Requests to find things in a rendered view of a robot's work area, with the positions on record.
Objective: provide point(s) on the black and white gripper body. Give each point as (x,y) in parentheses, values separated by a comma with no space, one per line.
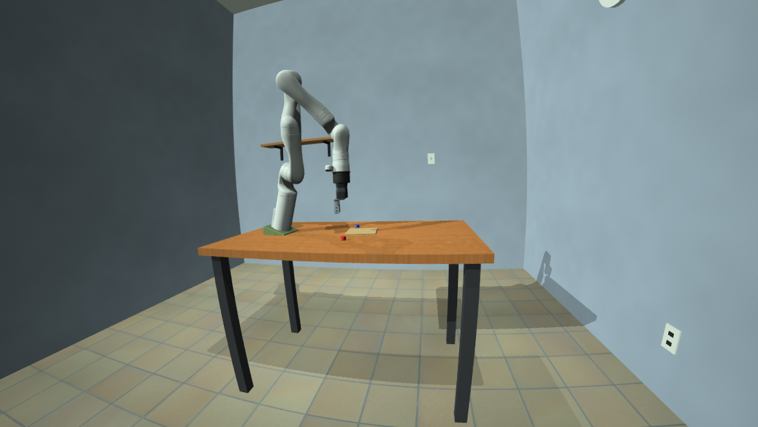
(341,176)

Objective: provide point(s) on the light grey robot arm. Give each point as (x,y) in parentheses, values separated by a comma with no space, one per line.
(292,172)

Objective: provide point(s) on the beige square mat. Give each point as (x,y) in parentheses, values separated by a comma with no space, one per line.
(361,231)

